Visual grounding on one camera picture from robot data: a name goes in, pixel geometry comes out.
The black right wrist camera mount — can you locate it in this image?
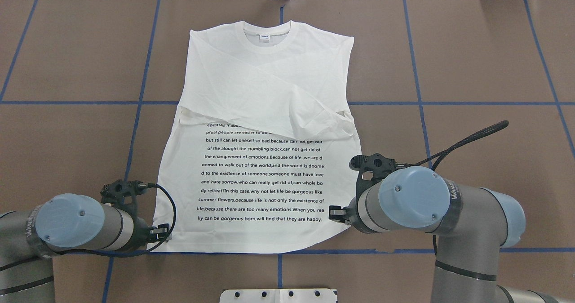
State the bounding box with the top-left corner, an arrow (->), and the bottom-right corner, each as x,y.
349,153 -> 411,195

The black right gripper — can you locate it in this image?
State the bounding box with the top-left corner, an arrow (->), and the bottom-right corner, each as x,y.
328,205 -> 357,227

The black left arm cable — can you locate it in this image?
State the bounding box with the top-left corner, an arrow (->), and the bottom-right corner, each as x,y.
58,183 -> 177,256

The white camera pole with base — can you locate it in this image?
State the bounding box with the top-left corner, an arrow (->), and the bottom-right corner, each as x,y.
219,288 -> 338,303

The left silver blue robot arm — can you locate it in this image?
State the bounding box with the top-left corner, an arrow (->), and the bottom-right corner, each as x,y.
0,194 -> 171,303

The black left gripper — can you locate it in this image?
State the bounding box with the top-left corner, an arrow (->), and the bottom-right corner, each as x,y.
131,218 -> 172,250

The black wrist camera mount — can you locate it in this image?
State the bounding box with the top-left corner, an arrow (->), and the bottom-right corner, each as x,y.
99,180 -> 148,216
349,153 -> 411,195

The white long-sleeve printed shirt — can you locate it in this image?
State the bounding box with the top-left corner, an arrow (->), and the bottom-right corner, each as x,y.
153,22 -> 361,254

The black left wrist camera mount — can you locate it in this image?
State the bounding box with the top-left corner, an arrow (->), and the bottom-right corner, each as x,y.
99,180 -> 148,216

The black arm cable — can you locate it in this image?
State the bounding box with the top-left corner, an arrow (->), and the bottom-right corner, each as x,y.
58,183 -> 177,256
404,120 -> 510,169

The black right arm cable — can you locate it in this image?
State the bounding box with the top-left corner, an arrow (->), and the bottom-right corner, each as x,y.
404,120 -> 510,169

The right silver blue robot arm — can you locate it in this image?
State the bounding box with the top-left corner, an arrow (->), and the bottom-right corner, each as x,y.
329,166 -> 567,303

